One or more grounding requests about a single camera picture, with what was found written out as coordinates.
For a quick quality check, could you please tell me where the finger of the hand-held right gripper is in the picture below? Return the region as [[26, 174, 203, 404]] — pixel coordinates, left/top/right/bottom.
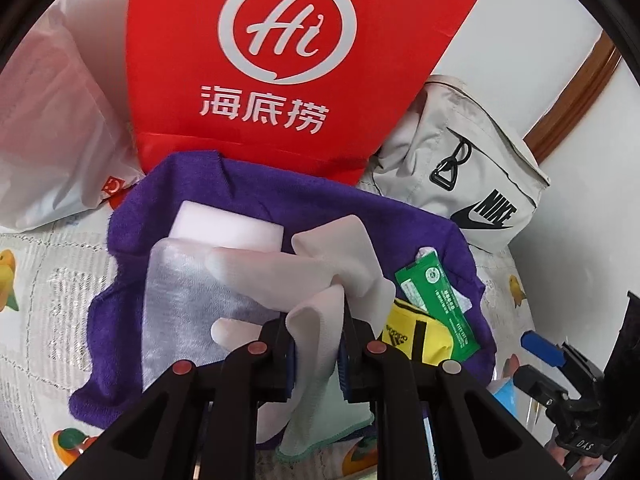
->
[[514, 365, 568, 413], [520, 331, 607, 391]]

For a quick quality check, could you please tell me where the yellow and black pouch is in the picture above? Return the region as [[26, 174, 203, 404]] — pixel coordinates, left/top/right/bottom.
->
[[381, 297, 453, 366]]

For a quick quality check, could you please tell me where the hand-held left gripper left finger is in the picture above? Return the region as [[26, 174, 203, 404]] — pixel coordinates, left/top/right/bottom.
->
[[60, 317, 301, 480]]

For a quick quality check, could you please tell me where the purple fabric storage basket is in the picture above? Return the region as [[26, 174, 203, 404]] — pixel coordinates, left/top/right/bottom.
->
[[69, 151, 497, 453]]

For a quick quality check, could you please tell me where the grey waist bag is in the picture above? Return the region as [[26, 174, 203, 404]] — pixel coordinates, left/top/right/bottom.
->
[[370, 74, 551, 251]]

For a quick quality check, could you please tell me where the wooden door frame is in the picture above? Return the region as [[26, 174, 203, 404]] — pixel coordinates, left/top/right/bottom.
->
[[522, 42, 623, 163]]

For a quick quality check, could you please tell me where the clear mesh pouch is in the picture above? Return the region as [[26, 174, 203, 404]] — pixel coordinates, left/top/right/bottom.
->
[[141, 237, 281, 393]]

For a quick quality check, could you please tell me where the white knit glove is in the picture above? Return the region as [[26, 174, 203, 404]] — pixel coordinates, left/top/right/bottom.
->
[[291, 214, 397, 323], [205, 245, 376, 463]]

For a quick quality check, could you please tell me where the blue tissue pack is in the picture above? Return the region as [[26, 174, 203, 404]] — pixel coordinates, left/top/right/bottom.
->
[[492, 377, 531, 426]]

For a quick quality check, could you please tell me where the person's right hand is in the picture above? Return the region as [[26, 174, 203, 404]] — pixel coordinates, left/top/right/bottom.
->
[[547, 440, 610, 480]]

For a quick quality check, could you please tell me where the white sponge block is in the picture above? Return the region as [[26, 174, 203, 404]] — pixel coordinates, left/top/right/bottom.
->
[[167, 200, 286, 251]]

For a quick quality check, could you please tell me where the white plastic shopping bag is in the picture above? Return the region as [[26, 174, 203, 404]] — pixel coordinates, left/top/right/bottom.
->
[[0, 0, 146, 233]]

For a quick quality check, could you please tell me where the green sachet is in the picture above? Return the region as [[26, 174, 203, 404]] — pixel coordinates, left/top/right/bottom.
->
[[394, 250, 480, 361]]

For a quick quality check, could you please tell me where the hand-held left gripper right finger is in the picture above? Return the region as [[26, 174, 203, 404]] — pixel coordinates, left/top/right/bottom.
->
[[337, 305, 573, 480]]

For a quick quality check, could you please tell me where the red paper bag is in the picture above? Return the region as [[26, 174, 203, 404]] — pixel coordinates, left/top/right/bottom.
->
[[125, 0, 491, 188]]

